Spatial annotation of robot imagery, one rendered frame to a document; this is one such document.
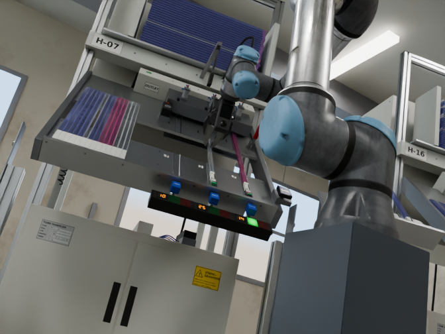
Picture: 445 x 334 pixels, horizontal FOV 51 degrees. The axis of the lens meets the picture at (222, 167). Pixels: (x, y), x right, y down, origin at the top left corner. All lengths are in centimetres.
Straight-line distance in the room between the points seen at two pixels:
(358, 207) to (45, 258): 100
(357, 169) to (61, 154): 76
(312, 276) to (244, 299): 441
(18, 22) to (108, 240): 374
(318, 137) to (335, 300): 27
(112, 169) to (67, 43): 384
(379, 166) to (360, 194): 7
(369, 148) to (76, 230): 98
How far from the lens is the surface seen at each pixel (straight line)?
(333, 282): 77
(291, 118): 82
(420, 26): 419
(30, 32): 505
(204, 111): 178
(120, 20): 225
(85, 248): 154
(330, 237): 80
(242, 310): 519
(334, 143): 85
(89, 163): 129
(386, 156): 91
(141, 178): 129
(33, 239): 155
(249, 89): 135
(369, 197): 86
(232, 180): 144
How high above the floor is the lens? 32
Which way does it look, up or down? 21 degrees up
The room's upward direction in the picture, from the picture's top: 13 degrees clockwise
